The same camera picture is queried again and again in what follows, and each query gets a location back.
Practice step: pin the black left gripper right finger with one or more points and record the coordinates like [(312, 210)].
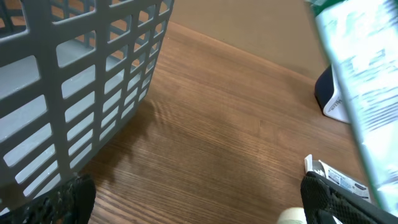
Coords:
[(325, 202)]

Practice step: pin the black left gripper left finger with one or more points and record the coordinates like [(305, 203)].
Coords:
[(71, 202)]

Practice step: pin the green lid jar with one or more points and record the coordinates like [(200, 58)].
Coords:
[(294, 215)]

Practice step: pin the green glove package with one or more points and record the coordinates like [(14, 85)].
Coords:
[(360, 39)]

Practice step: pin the white barcode scanner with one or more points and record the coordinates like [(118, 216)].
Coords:
[(328, 95)]

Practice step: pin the grey plastic lattice basket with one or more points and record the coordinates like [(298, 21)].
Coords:
[(73, 73)]

